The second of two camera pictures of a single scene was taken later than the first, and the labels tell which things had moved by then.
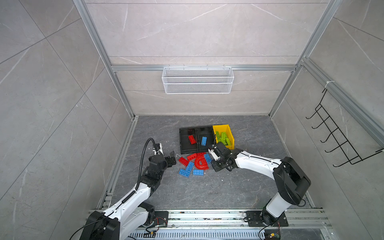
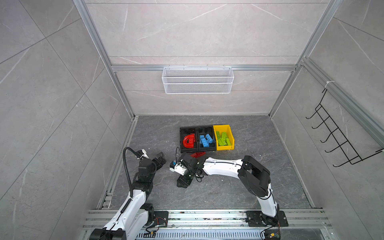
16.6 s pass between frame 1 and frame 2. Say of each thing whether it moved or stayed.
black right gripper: moved
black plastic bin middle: stayed
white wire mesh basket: stayed
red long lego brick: stayed
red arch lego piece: moved
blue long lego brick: moved
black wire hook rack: stayed
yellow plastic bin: stayed
